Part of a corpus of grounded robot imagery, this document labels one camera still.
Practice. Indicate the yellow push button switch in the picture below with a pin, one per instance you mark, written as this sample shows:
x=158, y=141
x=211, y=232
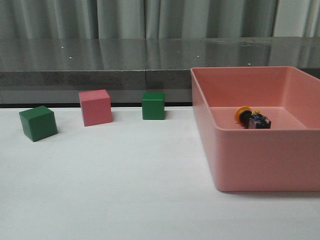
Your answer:
x=252, y=119

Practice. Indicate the right green wooden cube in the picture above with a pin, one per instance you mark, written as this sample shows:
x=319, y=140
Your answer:
x=153, y=106

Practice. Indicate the green wooden cube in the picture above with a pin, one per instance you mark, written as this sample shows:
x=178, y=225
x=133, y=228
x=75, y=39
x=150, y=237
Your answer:
x=38, y=123
x=153, y=106

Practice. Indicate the pink wooden cube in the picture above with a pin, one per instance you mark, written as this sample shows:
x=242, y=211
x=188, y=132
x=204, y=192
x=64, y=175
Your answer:
x=95, y=107

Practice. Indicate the left green wooden cube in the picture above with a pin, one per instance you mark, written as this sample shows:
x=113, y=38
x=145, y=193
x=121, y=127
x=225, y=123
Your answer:
x=38, y=123

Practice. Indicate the pink plastic bin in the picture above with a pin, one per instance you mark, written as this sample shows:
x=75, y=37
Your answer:
x=284, y=158

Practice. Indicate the grey stone counter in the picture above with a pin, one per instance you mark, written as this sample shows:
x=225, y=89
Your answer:
x=53, y=71

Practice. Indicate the grey-green curtain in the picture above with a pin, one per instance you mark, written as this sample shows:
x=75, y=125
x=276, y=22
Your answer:
x=158, y=19

